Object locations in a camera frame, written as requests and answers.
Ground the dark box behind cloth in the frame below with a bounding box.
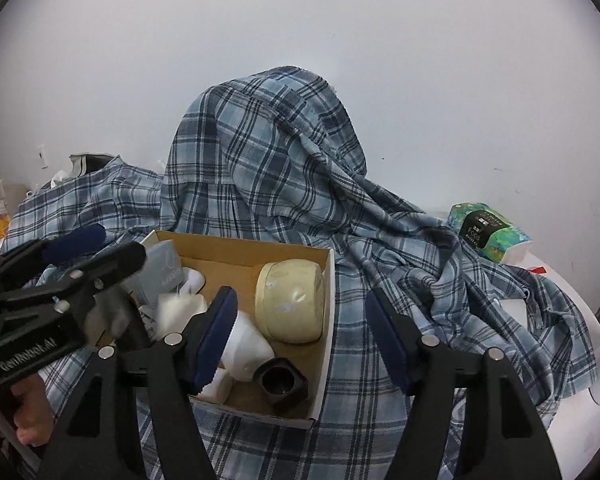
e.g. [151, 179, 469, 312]
[69, 153, 114, 179]

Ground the small black square cap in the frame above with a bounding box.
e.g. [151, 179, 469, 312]
[253, 358, 309, 416]

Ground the open cardboard box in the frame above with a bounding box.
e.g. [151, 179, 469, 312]
[126, 231, 336, 429]

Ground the white lotion bottle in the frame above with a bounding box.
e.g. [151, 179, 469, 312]
[221, 311, 275, 382]

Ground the blue plaid shirt cloth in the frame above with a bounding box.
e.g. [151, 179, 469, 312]
[4, 66, 598, 479]

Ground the cream round jar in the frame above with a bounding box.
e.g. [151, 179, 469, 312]
[254, 259, 325, 344]

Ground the person's left hand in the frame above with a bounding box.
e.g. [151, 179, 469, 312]
[0, 374, 55, 446]

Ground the small white bottle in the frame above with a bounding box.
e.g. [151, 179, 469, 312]
[156, 294, 208, 339]

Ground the white remote control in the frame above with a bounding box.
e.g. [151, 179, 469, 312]
[196, 367, 234, 405]

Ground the green tissue pack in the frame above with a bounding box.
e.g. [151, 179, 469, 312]
[448, 203, 532, 266]

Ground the grey-blue small carton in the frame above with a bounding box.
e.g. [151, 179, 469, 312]
[126, 240, 184, 306]

